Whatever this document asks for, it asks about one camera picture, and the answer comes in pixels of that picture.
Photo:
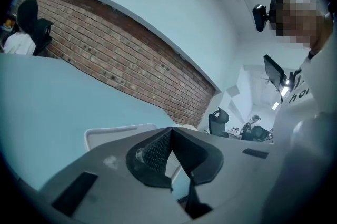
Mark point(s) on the light blue partition panel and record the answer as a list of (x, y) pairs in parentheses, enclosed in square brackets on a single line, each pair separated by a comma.
[(52, 112)]

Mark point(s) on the white plastic tray item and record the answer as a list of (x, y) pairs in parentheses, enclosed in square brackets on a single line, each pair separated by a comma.
[(110, 138)]

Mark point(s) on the black office chair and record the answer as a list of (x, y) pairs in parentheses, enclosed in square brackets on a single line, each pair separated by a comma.
[(259, 133), (42, 35), (218, 122)]

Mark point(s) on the person's head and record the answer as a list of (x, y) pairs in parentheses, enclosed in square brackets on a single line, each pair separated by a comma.
[(297, 20)]

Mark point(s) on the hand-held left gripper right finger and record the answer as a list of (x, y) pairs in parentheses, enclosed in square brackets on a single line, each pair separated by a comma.
[(237, 178)]

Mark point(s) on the person's white shirt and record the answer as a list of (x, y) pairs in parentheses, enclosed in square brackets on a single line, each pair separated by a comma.
[(313, 144)]

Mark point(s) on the small ceiling light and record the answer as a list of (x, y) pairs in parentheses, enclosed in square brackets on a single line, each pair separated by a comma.
[(275, 105), (284, 90)]

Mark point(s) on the black head-worn camera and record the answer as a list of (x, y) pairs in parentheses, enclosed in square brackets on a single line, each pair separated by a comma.
[(260, 17)]

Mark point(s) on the black monitor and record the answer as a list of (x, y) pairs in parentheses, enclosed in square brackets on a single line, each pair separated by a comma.
[(273, 72)]

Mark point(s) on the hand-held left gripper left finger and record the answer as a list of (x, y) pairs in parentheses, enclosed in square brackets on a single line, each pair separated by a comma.
[(116, 191)]

